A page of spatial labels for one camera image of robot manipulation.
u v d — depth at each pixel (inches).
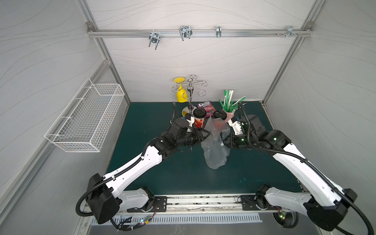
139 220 27.5
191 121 27.0
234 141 23.8
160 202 29.0
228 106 41.0
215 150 28.2
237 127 25.0
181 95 41.5
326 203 15.3
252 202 28.8
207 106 45.1
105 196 14.9
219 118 29.0
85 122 27.1
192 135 24.6
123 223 27.1
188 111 43.5
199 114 35.7
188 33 28.7
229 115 39.8
